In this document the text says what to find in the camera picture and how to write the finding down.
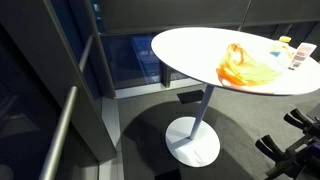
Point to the orange plastic bag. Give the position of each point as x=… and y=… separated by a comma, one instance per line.
x=245, y=71

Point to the dark window pillar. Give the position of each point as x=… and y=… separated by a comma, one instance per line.
x=165, y=76

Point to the black floor plate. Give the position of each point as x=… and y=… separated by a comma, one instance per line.
x=190, y=96

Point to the white table leg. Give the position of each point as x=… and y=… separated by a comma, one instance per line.
x=202, y=110

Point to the white round table base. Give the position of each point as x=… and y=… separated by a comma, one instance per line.
x=200, y=150

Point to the short metal handrail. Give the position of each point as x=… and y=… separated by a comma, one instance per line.
x=86, y=53

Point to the long metal handrail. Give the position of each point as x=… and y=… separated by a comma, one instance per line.
x=61, y=130

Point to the clear bottle with yellow lid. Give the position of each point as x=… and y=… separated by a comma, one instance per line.
x=285, y=39

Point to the white packet with barcode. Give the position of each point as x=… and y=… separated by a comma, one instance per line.
x=301, y=55

